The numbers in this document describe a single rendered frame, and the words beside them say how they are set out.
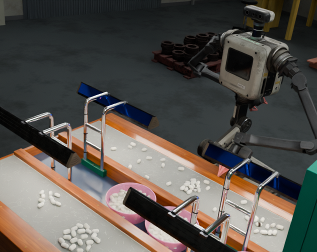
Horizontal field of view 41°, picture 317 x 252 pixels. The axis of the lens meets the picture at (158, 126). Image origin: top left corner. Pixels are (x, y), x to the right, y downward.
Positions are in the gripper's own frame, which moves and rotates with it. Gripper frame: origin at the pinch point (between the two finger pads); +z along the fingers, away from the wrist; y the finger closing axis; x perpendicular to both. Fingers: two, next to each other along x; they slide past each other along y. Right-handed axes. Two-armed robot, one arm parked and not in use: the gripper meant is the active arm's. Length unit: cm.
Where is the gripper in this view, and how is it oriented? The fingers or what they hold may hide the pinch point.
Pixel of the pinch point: (218, 175)
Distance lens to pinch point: 243.5
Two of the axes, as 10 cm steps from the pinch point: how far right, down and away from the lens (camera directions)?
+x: 3.5, 4.7, 8.1
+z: -5.4, 8.1, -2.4
